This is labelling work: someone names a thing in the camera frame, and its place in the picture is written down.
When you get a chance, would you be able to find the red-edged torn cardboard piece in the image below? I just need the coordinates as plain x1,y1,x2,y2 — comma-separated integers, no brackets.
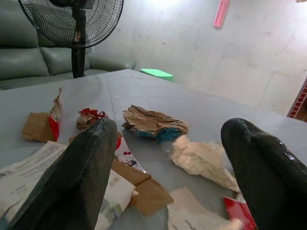
21,87,64,143

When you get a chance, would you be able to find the pink plastic strip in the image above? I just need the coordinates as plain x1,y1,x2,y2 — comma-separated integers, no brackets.
213,0,231,30

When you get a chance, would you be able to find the white paper sheet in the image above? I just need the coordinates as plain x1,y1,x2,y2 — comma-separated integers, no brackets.
166,187,243,230

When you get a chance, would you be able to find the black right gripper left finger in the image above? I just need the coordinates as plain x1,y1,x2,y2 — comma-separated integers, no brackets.
8,116,118,230

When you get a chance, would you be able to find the green plastic stool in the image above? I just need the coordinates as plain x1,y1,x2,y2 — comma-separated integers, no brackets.
139,68,174,82

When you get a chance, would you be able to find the cartoon-printed cardboard piece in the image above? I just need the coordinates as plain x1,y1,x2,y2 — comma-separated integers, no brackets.
112,134,147,173

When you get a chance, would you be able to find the brown cardboard piece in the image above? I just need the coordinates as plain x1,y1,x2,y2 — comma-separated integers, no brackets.
110,158,174,218

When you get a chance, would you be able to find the crumpled cream paper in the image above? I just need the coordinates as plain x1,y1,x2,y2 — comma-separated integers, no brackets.
167,135,241,193

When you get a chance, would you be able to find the black standing fan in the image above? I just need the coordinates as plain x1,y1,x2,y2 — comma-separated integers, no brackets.
17,0,125,79

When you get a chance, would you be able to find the newspaper sheet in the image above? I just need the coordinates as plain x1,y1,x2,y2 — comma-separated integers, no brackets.
0,140,70,222

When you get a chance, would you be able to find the red cardboard piece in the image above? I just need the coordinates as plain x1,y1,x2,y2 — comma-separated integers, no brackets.
223,195,259,230

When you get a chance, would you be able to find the red brick-patterned pillar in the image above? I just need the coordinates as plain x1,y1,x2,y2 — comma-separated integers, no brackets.
286,78,307,119

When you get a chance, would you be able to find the folded newspaper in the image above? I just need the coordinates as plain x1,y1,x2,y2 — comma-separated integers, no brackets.
95,169,140,230

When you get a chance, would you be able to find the crumpled red paper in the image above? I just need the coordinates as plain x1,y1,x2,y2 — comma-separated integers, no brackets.
76,108,110,131

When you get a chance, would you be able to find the grey-green leather sofa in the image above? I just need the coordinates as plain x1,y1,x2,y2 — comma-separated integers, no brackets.
0,0,137,91

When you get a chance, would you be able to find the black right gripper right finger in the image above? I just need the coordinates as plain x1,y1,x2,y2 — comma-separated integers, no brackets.
220,117,307,230

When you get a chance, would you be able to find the crumpled brown blue cardboard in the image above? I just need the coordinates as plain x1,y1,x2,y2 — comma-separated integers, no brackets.
121,104,190,145

